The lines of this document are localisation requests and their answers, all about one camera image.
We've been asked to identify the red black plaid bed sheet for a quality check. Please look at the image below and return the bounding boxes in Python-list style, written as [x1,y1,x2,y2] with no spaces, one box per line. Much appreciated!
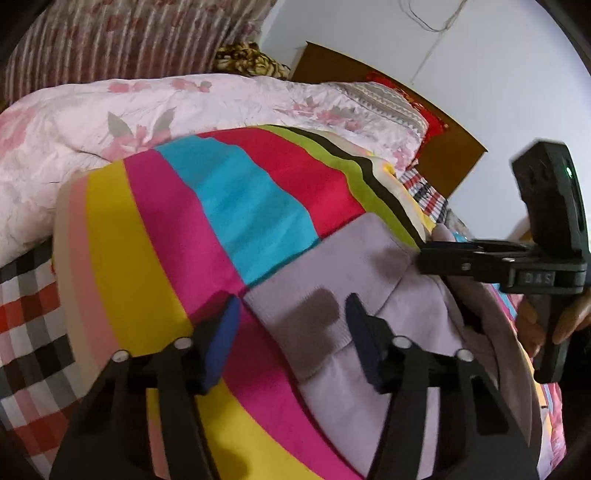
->
[0,167,463,477]

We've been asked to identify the pink floral quilt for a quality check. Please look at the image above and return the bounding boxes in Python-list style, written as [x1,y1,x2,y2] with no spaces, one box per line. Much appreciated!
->
[0,74,423,267]

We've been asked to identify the brown patterned cloth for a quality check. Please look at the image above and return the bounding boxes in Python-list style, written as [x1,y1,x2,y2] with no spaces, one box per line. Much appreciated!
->
[216,41,291,80]

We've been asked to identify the person's right hand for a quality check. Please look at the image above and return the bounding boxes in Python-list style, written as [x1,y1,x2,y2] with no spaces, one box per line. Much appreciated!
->
[515,290,591,358]

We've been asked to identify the colourful striped blanket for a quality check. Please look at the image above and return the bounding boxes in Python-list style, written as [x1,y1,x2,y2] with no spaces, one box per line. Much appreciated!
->
[51,124,568,480]

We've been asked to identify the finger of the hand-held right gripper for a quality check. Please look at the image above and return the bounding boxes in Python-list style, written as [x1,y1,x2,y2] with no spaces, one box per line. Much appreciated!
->
[418,244,512,278]
[473,239,539,256]

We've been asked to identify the lilac knit pants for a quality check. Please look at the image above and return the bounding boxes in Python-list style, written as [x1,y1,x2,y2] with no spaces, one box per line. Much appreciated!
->
[242,215,546,480]

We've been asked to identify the brown wooden headboard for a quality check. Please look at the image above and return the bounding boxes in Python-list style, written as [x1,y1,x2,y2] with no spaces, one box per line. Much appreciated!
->
[292,41,489,198]

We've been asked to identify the thin wall cable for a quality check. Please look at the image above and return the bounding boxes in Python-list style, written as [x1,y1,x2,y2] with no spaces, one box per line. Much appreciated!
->
[399,0,468,80]

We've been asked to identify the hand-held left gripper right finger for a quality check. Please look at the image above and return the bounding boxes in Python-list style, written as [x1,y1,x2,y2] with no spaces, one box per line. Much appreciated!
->
[345,292,541,480]

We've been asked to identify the red pillow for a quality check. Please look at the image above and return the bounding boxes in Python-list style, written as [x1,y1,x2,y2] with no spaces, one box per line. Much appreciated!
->
[367,71,450,149]

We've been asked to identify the grey zigzag patterned pillow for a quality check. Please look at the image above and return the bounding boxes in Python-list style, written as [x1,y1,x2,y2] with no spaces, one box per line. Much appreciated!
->
[331,80,431,140]

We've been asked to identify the red white striped curtain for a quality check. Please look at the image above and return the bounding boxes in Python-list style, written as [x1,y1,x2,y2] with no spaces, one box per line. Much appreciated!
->
[4,0,279,106]

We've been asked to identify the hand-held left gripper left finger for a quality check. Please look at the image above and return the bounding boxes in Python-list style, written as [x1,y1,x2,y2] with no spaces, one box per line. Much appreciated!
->
[48,294,242,480]

